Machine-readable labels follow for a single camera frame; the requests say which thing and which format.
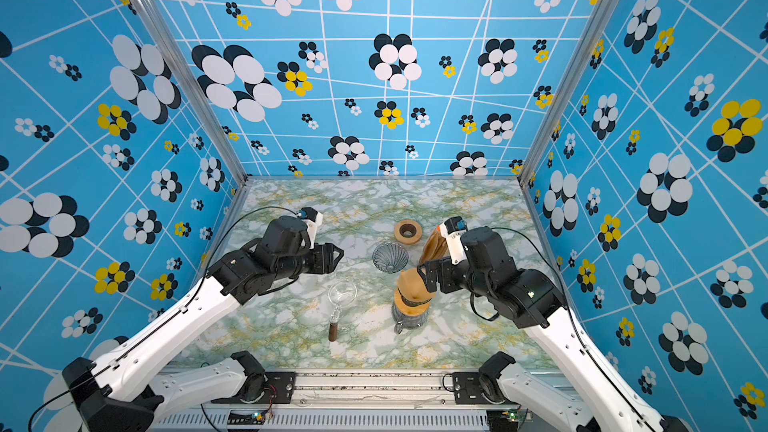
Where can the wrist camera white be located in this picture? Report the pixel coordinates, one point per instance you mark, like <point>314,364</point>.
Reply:
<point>313,220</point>
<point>452,230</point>

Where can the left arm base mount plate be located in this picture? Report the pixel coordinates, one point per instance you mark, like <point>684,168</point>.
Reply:
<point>276,387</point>

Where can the glass scoop wooden handle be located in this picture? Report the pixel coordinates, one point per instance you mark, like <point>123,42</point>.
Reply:
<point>341,295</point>

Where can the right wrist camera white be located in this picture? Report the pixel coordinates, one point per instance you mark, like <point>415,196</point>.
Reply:
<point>452,230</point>

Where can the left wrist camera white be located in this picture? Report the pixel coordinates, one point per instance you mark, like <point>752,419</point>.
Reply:
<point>313,220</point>

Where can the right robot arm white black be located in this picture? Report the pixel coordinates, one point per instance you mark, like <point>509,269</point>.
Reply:
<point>479,263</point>

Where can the grey ribbed glass carafe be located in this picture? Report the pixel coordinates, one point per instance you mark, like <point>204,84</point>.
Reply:
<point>407,322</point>

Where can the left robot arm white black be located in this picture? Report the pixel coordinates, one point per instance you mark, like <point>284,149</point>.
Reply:
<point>125,389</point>

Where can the wooden ring dripper holder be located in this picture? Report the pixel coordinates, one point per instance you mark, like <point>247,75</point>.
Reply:
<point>409,308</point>

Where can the grey glass dripper cone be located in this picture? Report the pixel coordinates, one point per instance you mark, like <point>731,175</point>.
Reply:
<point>390,257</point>

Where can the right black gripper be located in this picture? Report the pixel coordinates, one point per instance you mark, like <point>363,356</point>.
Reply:
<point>446,268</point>

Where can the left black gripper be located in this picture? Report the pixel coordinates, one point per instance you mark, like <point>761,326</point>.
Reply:
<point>326,255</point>

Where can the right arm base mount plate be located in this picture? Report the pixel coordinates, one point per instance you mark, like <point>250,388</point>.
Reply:
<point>472,388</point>

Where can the aluminium front rail frame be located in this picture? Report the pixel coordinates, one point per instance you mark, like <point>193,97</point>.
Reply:
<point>358,400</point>

